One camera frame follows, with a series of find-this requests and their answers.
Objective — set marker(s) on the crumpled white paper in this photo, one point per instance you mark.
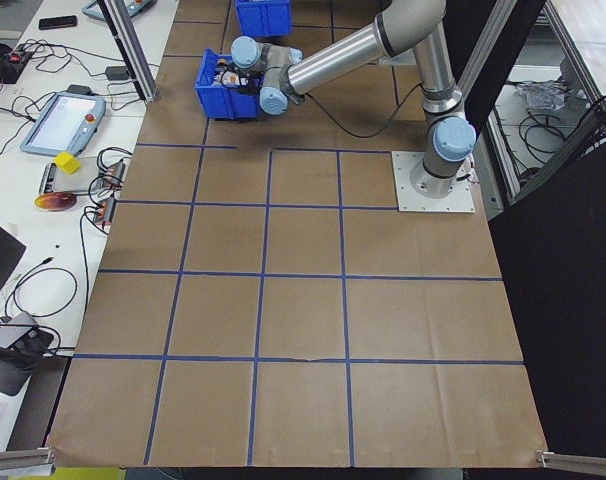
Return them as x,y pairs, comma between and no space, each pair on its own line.
540,95

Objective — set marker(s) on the yellow cube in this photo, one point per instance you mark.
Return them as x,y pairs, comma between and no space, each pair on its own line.
65,164

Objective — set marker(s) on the orange block push button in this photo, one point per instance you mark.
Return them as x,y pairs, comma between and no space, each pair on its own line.
228,77

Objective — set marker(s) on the black frame cover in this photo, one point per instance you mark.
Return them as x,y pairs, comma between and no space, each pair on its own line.
558,325

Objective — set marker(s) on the yellow head push button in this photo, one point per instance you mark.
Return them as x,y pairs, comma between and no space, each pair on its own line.
222,63

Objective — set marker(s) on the aluminium frame bar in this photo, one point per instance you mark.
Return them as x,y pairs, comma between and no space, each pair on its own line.
568,45
505,170
488,40

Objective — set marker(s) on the aluminium frame rail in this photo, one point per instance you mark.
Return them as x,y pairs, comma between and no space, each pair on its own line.
583,462
18,460

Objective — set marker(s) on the gray blue teach pendant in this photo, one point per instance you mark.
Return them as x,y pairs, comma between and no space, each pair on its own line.
133,6
58,125

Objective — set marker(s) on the silver box device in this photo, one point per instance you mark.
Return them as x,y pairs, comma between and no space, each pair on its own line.
48,179

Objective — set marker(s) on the small black power adapter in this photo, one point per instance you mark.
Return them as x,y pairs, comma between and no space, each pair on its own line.
116,74

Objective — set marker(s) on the aluminium profile post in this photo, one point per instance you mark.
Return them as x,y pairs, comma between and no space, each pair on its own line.
130,50

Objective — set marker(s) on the blue plastic capacitor bin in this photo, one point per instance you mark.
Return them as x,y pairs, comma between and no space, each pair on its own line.
263,20

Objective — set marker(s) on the dark gray adapter box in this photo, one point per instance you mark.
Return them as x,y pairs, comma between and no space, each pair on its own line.
80,90

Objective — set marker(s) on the black smartphone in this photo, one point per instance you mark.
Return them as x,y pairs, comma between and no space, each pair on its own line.
58,22

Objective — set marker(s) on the blue plastic button bin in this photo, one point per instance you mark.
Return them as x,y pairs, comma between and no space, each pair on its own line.
218,102

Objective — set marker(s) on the gray desk device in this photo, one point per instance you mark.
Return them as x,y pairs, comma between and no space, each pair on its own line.
10,335

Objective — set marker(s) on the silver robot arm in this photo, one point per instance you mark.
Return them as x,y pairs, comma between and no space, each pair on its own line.
358,45

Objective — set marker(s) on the dark gray stand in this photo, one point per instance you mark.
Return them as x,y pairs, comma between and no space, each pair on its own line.
0,375

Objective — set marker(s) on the white square base plate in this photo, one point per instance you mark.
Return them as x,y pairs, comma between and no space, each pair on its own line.
408,195

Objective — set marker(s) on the orange round disc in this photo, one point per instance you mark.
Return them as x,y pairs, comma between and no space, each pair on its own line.
55,202

